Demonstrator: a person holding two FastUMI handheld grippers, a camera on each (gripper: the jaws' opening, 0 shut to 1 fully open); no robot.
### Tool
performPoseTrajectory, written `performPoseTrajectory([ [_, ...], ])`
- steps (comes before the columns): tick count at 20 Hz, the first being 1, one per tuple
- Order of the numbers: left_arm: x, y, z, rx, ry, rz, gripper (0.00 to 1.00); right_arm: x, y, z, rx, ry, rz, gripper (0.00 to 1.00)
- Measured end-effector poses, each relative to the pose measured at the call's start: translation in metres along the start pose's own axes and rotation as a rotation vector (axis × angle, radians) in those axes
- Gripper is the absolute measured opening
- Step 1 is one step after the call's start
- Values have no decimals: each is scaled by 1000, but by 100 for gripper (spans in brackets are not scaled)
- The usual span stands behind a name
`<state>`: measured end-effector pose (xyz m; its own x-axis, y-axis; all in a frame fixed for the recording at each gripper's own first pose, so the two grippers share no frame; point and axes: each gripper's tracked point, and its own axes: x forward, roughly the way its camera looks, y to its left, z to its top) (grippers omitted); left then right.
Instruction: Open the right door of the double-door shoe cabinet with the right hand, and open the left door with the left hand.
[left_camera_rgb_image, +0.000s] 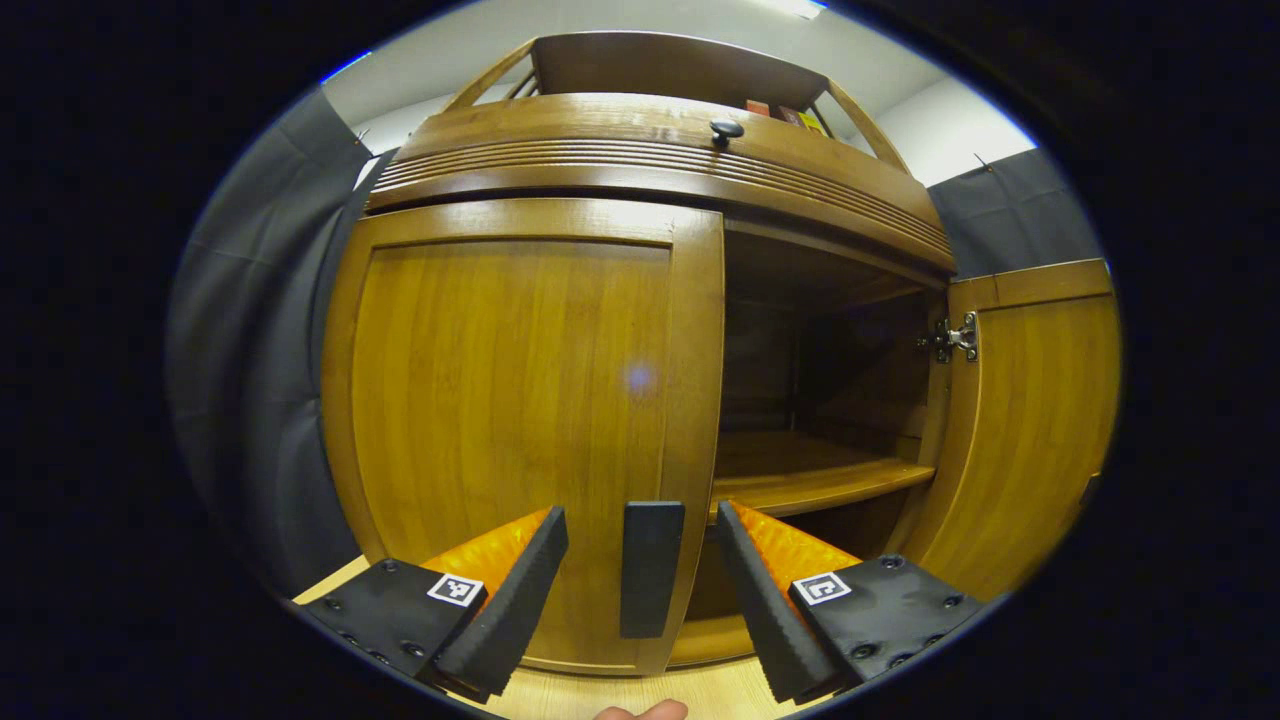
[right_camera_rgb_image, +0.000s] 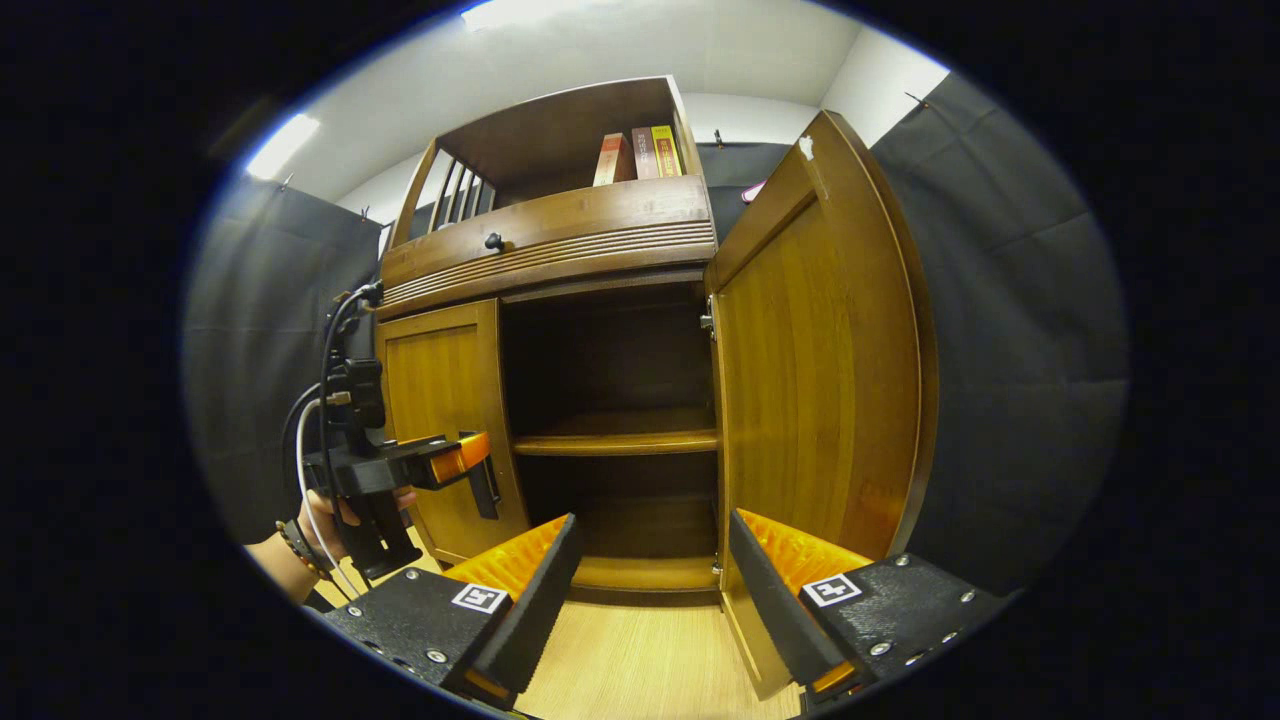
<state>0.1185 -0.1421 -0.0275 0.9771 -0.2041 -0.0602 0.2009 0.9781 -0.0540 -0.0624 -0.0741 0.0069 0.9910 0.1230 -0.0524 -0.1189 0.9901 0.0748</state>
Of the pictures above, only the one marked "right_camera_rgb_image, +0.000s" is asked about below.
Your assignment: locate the black backdrop cloth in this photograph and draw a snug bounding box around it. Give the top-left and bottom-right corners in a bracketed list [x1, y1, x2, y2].
[183, 75, 1129, 596]

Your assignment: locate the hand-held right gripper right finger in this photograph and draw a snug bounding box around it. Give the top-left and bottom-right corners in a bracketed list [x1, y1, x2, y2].
[728, 507, 1011, 713]

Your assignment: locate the black door handle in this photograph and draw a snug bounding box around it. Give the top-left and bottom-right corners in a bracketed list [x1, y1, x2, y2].
[468, 455, 501, 521]

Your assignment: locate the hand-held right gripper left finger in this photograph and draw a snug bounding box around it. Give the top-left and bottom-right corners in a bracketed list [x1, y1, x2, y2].
[322, 513, 583, 711]

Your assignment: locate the wooden cabinet door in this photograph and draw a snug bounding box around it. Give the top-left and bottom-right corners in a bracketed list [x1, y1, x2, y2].
[375, 298, 531, 569]
[703, 110, 939, 701]

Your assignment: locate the wooden inner shelf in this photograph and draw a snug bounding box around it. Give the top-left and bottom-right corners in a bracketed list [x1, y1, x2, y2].
[512, 405, 721, 458]

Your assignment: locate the black cable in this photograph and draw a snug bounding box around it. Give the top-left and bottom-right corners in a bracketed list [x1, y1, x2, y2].
[318, 282, 386, 601]

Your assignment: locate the white cable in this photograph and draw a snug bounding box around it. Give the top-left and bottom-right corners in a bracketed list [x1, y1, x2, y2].
[296, 398, 351, 596]

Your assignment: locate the beaded bracelet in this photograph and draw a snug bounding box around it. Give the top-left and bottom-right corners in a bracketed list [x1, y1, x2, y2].
[276, 518, 331, 581]

